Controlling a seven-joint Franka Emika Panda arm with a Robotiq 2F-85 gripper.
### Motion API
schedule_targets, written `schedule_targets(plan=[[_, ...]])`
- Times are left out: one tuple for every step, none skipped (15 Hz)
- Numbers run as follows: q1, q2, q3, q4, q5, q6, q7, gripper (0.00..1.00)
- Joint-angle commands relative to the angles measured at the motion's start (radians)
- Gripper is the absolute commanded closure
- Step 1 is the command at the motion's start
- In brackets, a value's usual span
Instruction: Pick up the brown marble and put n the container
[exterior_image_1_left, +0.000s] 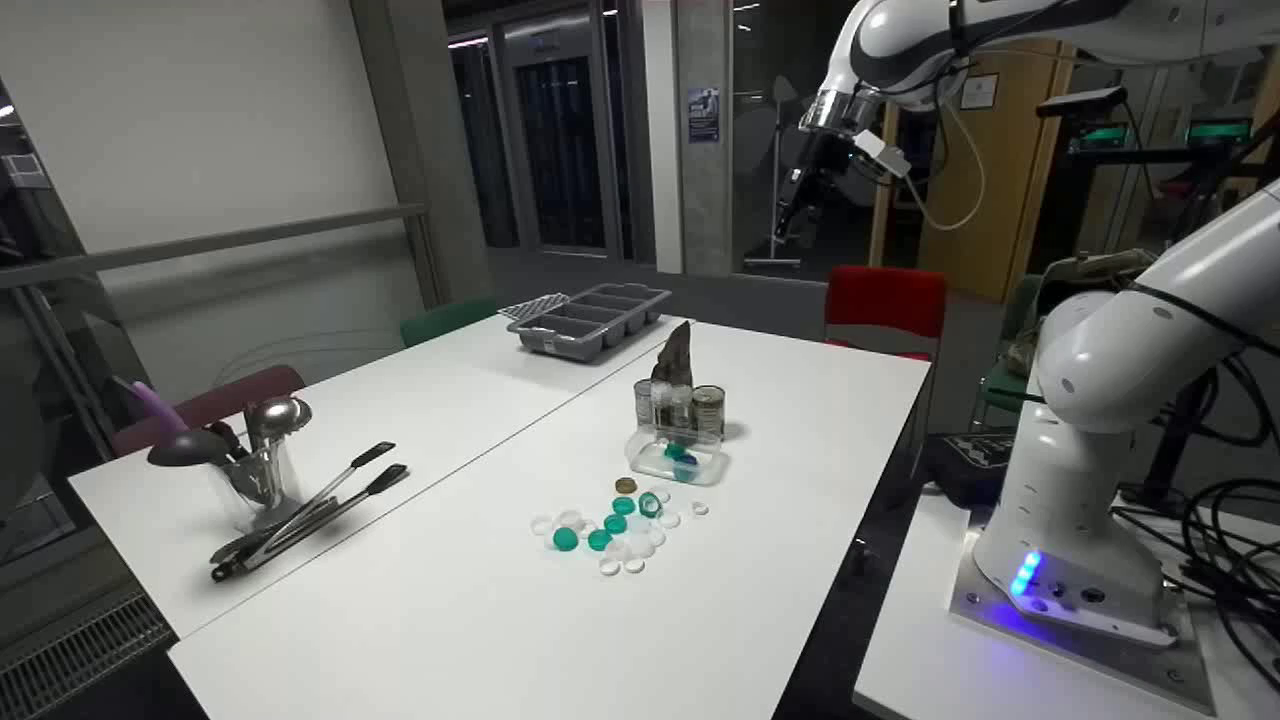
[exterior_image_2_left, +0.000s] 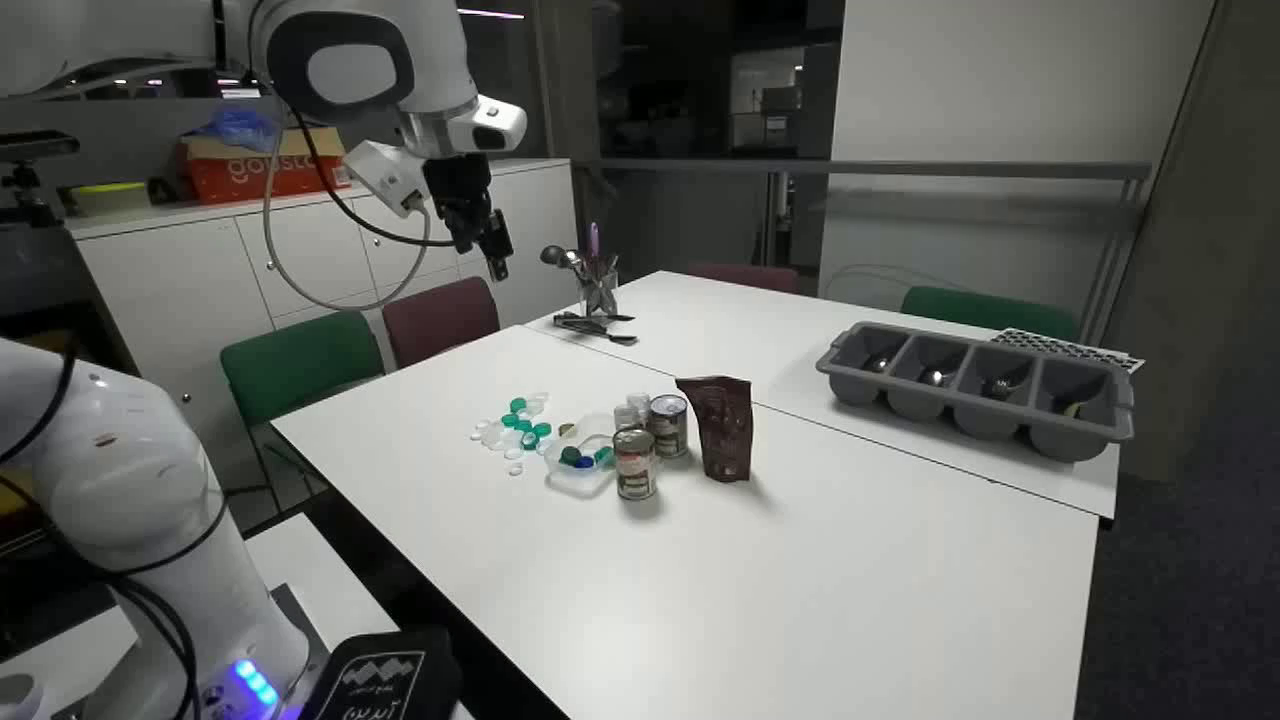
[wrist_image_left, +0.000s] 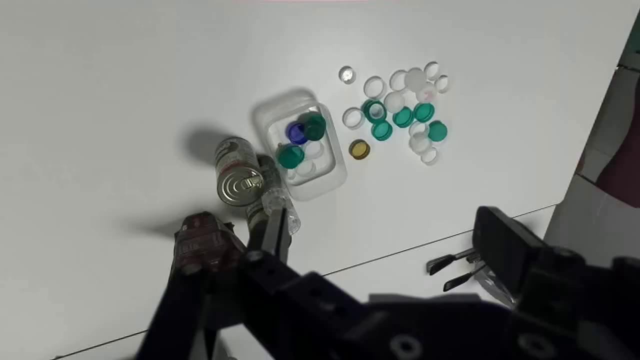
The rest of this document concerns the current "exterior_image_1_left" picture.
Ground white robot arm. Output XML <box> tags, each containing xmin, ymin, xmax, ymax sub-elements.
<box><xmin>800</xmin><ymin>0</ymin><xmax>1280</xmax><ymax>649</ymax></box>

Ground clear plastic container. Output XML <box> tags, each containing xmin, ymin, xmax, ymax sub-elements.
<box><xmin>625</xmin><ymin>431</ymin><xmax>732</xmax><ymax>490</ymax></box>

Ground brown foil pouch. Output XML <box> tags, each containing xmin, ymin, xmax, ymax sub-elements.
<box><xmin>653</xmin><ymin>324</ymin><xmax>694</xmax><ymax>388</ymax></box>

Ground rear small tin can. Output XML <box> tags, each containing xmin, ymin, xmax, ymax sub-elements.
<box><xmin>634</xmin><ymin>380</ymin><xmax>670</xmax><ymax>430</ymax></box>

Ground small tin can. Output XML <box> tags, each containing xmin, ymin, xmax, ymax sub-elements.
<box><xmin>634</xmin><ymin>380</ymin><xmax>670</xmax><ymax>430</ymax></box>
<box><xmin>694</xmin><ymin>385</ymin><xmax>730</xmax><ymax>445</ymax></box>

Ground grey cutlery tray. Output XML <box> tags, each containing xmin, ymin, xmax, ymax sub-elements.
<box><xmin>503</xmin><ymin>280</ymin><xmax>670</xmax><ymax>363</ymax></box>

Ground front small tin can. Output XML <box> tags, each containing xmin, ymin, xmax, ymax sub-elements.
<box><xmin>694</xmin><ymin>385</ymin><xmax>730</xmax><ymax>445</ymax></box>

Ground green chair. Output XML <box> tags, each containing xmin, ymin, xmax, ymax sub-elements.
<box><xmin>402</xmin><ymin>300</ymin><xmax>497</xmax><ymax>348</ymax></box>

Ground black metal tongs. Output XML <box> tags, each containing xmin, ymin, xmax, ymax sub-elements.
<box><xmin>214</xmin><ymin>442</ymin><xmax>409</xmax><ymax>584</ymax></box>

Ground dark red chair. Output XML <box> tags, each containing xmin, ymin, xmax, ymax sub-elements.
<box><xmin>111</xmin><ymin>363</ymin><xmax>304</xmax><ymax>456</ymax></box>

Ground black cable bundle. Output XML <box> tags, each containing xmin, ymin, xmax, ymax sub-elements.
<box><xmin>1118</xmin><ymin>358</ymin><xmax>1280</xmax><ymax>697</ymax></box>

